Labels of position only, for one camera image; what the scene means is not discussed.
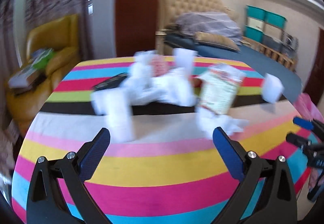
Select white orange carton box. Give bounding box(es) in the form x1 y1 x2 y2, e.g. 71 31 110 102
198 63 246 115

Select teal storage bin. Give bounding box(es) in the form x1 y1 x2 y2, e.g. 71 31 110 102
265 11 287 29
244 25 263 43
247 5 266 21

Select dark wooden door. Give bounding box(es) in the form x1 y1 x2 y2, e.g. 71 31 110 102
304 28 324 106

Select white foam cube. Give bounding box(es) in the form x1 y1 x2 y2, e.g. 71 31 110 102
173 48 197 75
261 73 285 104

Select beige tufted headboard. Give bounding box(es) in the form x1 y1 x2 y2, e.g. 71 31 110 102
158 0 239 30

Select crumpled white plastic bag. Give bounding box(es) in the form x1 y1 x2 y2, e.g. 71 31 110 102
121 51 197 107

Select blue mattress bed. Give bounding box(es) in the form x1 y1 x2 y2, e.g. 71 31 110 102
164 34 303 103

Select small black box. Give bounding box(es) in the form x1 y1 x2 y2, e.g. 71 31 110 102
92 73 129 91

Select white tissue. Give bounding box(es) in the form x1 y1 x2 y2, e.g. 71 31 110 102
196 108 249 139

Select black white checkered bag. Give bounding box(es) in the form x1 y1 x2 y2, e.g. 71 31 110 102
282 32 299 51

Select striped beige pillow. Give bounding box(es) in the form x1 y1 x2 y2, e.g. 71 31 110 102
194 32 240 52

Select pink foam fruit net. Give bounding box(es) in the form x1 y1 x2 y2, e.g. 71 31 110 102
149 55 169 77

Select grey striped duvet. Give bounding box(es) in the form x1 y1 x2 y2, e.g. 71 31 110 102
175 11 242 45

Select pink lined trash bin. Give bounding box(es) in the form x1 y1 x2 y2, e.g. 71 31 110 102
293 93 323 123

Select dark red wooden pillar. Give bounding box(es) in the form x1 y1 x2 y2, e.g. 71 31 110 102
115 0 158 57

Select yellow leather armchair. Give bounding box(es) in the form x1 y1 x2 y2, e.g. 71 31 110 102
4 14 81 136

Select large white foam block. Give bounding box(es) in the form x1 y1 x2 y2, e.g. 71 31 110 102
91 88 135 143

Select wooden crib rail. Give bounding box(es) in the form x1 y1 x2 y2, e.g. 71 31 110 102
241 37 298 72

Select lace patterned curtain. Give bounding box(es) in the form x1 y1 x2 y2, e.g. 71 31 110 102
1 0 91 69

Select books on side table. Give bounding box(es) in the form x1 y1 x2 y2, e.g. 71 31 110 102
8 64 46 95

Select striped colourful tablecloth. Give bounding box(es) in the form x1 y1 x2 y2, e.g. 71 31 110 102
12 57 316 223

